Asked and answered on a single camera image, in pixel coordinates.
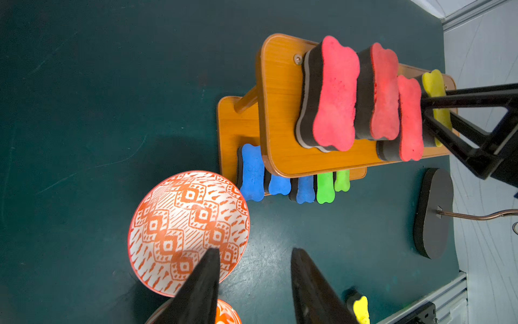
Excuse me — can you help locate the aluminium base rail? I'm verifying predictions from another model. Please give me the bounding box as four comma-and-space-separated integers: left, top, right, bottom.
379, 271, 469, 323

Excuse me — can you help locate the orange geometric pattern bowl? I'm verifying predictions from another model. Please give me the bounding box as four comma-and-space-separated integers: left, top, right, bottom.
128, 171, 250, 297

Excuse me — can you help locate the yellow eraser top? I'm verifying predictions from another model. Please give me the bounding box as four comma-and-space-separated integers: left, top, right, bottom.
418, 70, 453, 147
346, 292, 370, 324

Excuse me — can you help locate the orange floral pattern bowl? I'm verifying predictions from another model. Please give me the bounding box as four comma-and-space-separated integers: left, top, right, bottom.
146, 298, 242, 324

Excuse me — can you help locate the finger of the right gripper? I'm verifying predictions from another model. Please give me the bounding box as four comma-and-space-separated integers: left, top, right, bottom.
422, 109, 517, 180
421, 83, 517, 110

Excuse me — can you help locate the pink eraser leftmost top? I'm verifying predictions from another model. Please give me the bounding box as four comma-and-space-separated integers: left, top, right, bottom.
295, 36, 360, 153

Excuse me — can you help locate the red eraser top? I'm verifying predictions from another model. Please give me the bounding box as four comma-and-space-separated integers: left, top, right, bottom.
376, 75, 424, 162
354, 43, 400, 140

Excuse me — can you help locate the metal scroll hook stand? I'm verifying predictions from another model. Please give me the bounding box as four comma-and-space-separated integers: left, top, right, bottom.
414, 168, 517, 259

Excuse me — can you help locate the orange wooden two-tier shelf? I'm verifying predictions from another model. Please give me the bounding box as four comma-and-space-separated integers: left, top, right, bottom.
216, 33, 457, 196

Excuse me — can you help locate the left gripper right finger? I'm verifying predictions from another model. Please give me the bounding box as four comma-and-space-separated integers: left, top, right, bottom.
291, 248, 357, 323

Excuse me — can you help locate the blue eraser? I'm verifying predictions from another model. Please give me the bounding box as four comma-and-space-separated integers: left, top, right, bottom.
238, 144, 264, 202
264, 170, 291, 196
289, 175, 316, 205

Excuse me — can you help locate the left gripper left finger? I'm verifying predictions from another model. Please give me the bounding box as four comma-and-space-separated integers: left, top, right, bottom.
155, 248, 220, 323

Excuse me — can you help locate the green eraser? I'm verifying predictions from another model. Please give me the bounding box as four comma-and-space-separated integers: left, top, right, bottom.
334, 170, 351, 193
316, 172, 335, 205

